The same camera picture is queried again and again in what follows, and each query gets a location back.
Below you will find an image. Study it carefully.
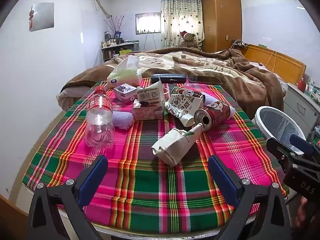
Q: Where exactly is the dark blue glasses case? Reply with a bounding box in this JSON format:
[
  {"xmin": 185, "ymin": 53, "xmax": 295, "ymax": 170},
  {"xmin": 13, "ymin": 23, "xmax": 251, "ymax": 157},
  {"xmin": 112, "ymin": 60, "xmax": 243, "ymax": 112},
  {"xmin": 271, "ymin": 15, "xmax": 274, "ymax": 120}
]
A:
[{"xmin": 151, "ymin": 74, "xmax": 187, "ymax": 83}]

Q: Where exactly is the patterned curtain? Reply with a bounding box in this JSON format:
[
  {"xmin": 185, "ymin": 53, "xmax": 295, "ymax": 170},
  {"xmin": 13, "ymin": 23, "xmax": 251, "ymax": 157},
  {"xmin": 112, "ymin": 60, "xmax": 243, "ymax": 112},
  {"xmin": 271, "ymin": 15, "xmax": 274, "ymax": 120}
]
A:
[{"xmin": 161, "ymin": 0, "xmax": 204, "ymax": 49}]

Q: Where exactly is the pink carton box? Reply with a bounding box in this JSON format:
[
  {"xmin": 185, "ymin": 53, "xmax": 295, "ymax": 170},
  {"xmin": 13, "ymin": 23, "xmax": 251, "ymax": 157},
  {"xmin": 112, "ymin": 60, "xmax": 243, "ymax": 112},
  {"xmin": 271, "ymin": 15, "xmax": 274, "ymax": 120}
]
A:
[{"xmin": 132, "ymin": 99, "xmax": 164, "ymax": 121}]

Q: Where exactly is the white trash bin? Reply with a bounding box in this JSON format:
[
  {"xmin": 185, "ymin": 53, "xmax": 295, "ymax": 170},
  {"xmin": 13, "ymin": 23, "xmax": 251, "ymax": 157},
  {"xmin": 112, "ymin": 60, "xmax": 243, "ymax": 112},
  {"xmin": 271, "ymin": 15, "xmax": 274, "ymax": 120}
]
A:
[{"xmin": 252, "ymin": 106, "xmax": 307, "ymax": 155}]

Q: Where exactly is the group of bottles on nightstand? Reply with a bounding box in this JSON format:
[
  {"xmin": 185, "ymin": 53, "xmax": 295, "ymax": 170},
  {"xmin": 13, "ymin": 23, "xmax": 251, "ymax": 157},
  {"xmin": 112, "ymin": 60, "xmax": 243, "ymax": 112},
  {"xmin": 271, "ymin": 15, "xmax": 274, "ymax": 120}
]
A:
[{"xmin": 306, "ymin": 77, "xmax": 320, "ymax": 98}]

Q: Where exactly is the brown teddy bear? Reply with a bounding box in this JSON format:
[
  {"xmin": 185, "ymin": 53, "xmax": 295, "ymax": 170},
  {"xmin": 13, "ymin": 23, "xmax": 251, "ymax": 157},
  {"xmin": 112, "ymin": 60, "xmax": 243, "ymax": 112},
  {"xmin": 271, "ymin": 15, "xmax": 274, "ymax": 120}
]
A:
[{"xmin": 179, "ymin": 31, "xmax": 200, "ymax": 49}]

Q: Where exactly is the white labelled snack packet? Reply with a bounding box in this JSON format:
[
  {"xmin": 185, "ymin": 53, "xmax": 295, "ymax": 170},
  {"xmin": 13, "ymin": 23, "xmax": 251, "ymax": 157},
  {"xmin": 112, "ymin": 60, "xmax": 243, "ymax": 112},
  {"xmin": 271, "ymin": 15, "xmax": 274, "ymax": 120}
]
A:
[{"xmin": 136, "ymin": 77, "xmax": 167, "ymax": 105}]

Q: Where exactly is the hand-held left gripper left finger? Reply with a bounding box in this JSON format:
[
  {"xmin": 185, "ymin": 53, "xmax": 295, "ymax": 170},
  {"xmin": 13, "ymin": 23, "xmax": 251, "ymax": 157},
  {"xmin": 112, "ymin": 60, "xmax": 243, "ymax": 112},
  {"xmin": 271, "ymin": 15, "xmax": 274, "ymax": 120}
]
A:
[{"xmin": 27, "ymin": 155, "xmax": 108, "ymax": 240}]

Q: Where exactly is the green tissue pack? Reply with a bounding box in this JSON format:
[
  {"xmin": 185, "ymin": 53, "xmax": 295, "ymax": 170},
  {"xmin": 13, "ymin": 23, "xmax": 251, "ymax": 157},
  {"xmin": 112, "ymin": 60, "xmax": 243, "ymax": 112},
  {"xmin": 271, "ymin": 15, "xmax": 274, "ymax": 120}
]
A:
[{"xmin": 107, "ymin": 55, "xmax": 142, "ymax": 88}]

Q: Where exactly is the person's right hand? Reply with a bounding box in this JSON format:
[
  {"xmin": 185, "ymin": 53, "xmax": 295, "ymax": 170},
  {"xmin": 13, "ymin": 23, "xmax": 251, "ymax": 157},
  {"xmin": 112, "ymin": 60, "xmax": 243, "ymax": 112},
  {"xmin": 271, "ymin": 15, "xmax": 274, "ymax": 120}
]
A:
[{"xmin": 296, "ymin": 196, "xmax": 317, "ymax": 228}]

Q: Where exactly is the lavender foam wrap roll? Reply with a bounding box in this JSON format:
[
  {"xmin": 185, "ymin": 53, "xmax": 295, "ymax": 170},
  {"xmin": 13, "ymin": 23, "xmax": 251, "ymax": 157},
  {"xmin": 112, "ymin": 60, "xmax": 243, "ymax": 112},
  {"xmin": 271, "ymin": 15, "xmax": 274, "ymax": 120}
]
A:
[{"xmin": 113, "ymin": 111, "xmax": 133, "ymax": 130}]

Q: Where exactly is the wooden wardrobe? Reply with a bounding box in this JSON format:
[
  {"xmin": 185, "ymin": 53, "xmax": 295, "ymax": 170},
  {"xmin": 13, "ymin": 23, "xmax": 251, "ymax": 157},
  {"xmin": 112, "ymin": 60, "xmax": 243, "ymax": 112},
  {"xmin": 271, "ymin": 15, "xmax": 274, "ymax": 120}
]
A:
[{"xmin": 201, "ymin": 0, "xmax": 243, "ymax": 53}]

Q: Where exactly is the cluttered shelf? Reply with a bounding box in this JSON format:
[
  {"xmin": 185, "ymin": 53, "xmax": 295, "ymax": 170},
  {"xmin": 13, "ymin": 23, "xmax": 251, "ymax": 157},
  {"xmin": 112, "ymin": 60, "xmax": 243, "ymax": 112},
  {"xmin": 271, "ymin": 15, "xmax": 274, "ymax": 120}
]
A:
[{"xmin": 101, "ymin": 41, "xmax": 140, "ymax": 63}]

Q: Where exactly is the patterned paper bag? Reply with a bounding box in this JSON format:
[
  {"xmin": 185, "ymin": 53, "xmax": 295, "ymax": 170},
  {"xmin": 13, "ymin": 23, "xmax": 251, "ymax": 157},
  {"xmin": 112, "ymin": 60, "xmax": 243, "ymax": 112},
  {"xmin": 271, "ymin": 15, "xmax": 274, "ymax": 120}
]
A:
[{"xmin": 165, "ymin": 92, "xmax": 205, "ymax": 127}]

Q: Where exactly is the small window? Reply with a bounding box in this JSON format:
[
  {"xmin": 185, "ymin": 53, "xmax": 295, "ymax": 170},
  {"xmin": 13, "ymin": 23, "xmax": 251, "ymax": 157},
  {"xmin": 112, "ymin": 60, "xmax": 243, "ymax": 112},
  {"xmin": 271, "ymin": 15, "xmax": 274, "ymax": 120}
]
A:
[{"xmin": 135, "ymin": 13, "xmax": 162, "ymax": 35}]

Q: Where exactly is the white paper bag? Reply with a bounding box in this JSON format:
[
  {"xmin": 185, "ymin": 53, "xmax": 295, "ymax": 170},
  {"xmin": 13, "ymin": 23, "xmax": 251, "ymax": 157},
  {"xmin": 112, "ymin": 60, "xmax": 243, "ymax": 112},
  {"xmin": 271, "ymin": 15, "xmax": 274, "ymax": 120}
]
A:
[{"xmin": 151, "ymin": 124, "xmax": 203, "ymax": 167}]

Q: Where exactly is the orange cable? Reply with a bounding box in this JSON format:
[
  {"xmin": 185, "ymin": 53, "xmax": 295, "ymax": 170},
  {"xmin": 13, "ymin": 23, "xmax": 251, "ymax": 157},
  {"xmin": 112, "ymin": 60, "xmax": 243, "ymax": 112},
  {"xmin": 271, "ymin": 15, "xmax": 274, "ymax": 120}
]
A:
[{"xmin": 266, "ymin": 50, "xmax": 277, "ymax": 73}]

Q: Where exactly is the clear bin liner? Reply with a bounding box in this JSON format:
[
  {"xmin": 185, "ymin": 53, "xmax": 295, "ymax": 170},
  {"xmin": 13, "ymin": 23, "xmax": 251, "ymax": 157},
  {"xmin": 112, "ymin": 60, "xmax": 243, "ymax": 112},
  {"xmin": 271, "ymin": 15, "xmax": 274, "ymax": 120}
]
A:
[{"xmin": 259, "ymin": 109, "xmax": 302, "ymax": 153}]

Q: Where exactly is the vase of dry branches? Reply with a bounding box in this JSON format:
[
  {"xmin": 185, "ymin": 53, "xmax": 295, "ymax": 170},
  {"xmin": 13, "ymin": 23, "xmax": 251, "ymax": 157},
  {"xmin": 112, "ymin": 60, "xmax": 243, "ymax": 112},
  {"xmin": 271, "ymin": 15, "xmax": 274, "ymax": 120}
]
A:
[{"xmin": 104, "ymin": 14, "xmax": 125, "ymax": 40}]

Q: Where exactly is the clear plastic bottle red label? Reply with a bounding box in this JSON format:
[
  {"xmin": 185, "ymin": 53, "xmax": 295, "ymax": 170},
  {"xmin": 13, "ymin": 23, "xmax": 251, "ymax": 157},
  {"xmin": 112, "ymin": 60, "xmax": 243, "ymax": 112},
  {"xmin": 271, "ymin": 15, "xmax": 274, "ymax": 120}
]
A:
[{"xmin": 86, "ymin": 86, "xmax": 115, "ymax": 148}]

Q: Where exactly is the grey nightstand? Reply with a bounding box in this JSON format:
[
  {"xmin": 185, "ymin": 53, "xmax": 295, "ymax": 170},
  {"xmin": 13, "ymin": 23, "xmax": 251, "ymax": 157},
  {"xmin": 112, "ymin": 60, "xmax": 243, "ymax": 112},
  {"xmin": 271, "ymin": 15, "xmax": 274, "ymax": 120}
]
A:
[{"xmin": 284, "ymin": 82, "xmax": 320, "ymax": 128}]

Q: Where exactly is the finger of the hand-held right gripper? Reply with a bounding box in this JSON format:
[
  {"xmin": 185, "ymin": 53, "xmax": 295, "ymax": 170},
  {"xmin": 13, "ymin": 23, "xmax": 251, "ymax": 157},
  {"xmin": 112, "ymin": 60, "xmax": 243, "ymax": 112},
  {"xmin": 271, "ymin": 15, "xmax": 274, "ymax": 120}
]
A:
[
  {"xmin": 266, "ymin": 138, "xmax": 295, "ymax": 161},
  {"xmin": 289, "ymin": 134, "xmax": 315, "ymax": 156}
]

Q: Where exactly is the small pink white box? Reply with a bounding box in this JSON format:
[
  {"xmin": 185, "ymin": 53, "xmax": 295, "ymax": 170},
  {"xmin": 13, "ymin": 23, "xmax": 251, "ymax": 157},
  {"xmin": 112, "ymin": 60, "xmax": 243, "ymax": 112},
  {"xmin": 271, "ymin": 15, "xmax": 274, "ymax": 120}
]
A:
[{"xmin": 114, "ymin": 84, "xmax": 138, "ymax": 103}]

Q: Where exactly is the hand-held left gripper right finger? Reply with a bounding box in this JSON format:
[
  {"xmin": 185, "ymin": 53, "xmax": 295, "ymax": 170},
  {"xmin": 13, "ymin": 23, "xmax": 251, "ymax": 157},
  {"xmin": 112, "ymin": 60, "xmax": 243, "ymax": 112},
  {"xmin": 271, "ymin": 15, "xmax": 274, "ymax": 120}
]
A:
[{"xmin": 208, "ymin": 155, "xmax": 292, "ymax": 240}]

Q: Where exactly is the silver wall poster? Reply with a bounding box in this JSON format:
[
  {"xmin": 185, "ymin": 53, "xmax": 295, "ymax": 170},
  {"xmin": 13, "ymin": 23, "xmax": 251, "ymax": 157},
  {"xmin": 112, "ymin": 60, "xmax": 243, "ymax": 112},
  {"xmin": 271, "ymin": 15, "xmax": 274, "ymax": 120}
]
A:
[{"xmin": 29, "ymin": 2, "xmax": 55, "ymax": 32}]

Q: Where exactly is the wooden headboard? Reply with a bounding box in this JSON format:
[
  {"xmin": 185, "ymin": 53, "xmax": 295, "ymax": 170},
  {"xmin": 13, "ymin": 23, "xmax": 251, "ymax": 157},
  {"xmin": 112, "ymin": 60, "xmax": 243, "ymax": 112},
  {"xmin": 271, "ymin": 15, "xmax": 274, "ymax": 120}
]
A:
[{"xmin": 241, "ymin": 44, "xmax": 307, "ymax": 85}]

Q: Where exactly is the plaid tablecloth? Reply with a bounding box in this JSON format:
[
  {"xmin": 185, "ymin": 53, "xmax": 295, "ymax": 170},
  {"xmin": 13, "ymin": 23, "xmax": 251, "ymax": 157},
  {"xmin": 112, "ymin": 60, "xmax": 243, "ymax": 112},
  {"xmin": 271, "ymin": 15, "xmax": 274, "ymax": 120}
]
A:
[{"xmin": 22, "ymin": 81, "xmax": 288, "ymax": 234}]

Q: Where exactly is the brown blanket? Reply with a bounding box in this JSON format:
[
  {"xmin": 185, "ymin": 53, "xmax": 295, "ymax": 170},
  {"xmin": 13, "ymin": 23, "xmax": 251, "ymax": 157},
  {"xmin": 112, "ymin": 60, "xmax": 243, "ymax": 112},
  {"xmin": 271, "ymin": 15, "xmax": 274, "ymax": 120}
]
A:
[{"xmin": 57, "ymin": 47, "xmax": 288, "ymax": 120}]

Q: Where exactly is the black phone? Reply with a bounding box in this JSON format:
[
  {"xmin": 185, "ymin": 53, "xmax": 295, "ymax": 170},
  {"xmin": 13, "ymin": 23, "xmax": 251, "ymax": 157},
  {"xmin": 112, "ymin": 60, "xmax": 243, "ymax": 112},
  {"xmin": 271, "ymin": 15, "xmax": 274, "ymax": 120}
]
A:
[{"xmin": 186, "ymin": 75, "xmax": 223, "ymax": 85}]

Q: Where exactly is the red drink can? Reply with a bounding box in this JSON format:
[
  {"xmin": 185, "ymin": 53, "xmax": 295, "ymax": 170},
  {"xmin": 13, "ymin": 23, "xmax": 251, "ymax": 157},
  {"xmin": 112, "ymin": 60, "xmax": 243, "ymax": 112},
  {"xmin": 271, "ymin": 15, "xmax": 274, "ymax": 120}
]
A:
[
  {"xmin": 171, "ymin": 86, "xmax": 204, "ymax": 100},
  {"xmin": 194, "ymin": 101, "xmax": 232, "ymax": 132}
]

